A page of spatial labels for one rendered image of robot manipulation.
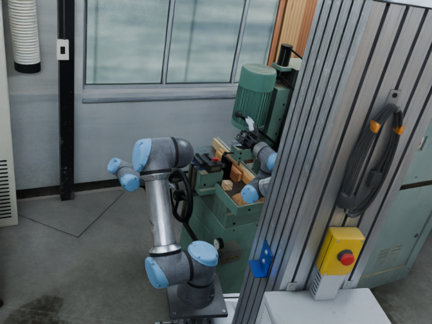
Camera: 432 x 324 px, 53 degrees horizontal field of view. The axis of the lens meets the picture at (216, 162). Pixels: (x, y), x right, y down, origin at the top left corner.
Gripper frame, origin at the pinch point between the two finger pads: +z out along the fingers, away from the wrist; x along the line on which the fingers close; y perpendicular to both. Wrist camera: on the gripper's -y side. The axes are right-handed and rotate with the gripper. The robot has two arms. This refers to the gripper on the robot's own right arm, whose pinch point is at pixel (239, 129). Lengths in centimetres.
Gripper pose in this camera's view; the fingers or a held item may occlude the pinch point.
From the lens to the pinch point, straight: 211.0
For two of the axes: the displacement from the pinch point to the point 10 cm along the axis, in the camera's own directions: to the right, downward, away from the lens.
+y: -6.5, -3.5, -6.7
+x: -6.0, 7.8, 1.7
